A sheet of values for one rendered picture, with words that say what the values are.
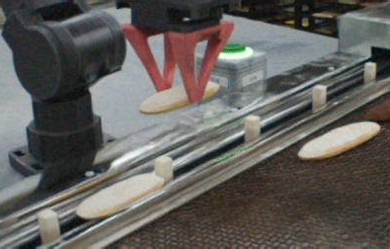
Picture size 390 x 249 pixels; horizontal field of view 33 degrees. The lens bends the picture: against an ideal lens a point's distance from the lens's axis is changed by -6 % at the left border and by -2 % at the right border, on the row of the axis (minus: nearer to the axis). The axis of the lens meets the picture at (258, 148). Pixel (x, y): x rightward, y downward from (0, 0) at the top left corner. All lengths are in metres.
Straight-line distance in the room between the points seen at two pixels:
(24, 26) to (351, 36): 0.53
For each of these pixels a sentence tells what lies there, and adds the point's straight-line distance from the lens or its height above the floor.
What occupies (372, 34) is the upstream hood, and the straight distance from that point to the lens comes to 1.02.
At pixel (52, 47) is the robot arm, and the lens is 0.67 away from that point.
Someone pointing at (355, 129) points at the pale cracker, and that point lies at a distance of 0.60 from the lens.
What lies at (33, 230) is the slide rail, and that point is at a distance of 0.58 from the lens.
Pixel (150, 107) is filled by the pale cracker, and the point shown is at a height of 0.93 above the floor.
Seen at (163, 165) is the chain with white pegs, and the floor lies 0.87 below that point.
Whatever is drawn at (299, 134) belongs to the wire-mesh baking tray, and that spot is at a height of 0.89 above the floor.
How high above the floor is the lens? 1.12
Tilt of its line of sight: 23 degrees down
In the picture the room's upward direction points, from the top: straight up
